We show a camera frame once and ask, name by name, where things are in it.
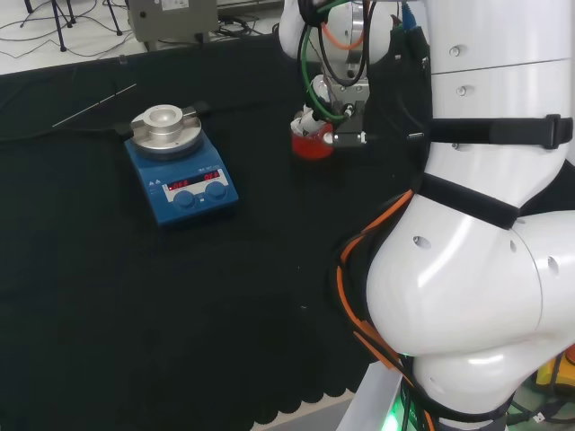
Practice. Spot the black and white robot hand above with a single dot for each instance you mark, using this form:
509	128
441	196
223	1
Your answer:
320	87

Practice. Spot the grey metal cabinet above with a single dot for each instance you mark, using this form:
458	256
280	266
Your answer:
170	18

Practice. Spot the heater with blue base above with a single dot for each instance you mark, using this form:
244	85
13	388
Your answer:
179	211

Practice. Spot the small clear cloth clip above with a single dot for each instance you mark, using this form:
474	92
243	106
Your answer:
123	61

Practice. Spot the black tripod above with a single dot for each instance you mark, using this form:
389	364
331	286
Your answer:
114	20
60	27

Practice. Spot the thin metal probe rod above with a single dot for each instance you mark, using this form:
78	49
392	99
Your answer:
94	105

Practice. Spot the black cloth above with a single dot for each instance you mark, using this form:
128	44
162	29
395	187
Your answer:
135	314

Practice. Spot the pale mounting plate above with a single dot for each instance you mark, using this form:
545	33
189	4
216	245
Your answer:
368	399

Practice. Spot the yellow stop button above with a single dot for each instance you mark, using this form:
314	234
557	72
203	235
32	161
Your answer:
550	375

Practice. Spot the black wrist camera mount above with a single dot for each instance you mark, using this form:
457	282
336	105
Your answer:
348	139

